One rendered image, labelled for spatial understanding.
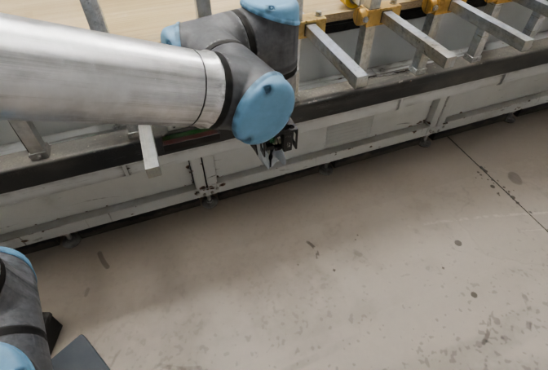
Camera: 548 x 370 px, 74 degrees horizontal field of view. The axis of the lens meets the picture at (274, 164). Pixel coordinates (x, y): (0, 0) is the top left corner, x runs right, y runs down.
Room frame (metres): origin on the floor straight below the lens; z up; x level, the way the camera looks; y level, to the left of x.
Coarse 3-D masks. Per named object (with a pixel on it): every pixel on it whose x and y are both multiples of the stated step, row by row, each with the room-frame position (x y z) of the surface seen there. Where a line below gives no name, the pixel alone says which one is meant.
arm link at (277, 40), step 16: (240, 0) 0.56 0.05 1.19; (256, 0) 0.54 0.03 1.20; (272, 0) 0.55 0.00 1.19; (288, 0) 0.56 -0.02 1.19; (256, 16) 0.52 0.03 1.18; (272, 16) 0.52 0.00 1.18; (288, 16) 0.53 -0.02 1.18; (256, 32) 0.51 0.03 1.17; (272, 32) 0.52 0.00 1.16; (288, 32) 0.53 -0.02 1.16; (272, 48) 0.51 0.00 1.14; (288, 48) 0.53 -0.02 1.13; (272, 64) 0.52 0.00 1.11; (288, 64) 0.53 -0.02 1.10
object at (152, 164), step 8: (144, 128) 0.68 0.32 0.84; (144, 136) 0.65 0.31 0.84; (152, 136) 0.65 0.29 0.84; (144, 144) 0.62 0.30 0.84; (152, 144) 0.62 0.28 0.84; (144, 152) 0.59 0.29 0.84; (152, 152) 0.59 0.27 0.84; (144, 160) 0.57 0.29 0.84; (152, 160) 0.57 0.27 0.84; (152, 168) 0.55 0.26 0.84; (160, 168) 0.56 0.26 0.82; (152, 176) 0.54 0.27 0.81
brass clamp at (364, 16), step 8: (360, 8) 1.08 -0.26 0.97; (384, 8) 1.08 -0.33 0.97; (392, 8) 1.08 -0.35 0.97; (400, 8) 1.09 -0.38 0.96; (360, 16) 1.05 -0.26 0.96; (368, 16) 1.06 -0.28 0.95; (376, 16) 1.07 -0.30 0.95; (360, 24) 1.06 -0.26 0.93; (368, 24) 1.06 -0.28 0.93; (376, 24) 1.07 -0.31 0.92
